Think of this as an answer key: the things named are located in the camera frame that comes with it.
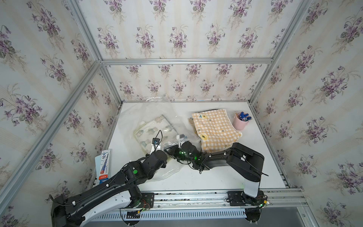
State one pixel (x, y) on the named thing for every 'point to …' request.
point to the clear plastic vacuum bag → (147, 110)
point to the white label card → (105, 167)
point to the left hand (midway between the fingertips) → (165, 155)
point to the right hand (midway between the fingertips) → (164, 150)
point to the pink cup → (240, 121)
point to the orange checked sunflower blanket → (215, 130)
